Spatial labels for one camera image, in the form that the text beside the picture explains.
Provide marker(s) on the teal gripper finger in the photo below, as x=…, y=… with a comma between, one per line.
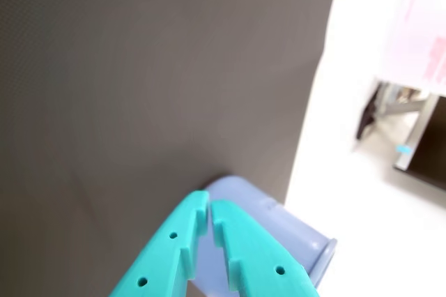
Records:
x=258, y=262
x=157, y=255

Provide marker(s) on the lavender ceramic pot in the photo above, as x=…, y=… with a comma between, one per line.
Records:
x=278, y=230

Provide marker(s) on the dark grey woven mat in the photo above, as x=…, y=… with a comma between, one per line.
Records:
x=139, y=84

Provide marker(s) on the small blue tag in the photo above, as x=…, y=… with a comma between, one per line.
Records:
x=404, y=149

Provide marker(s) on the pink and white board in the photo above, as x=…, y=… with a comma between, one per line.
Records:
x=414, y=32

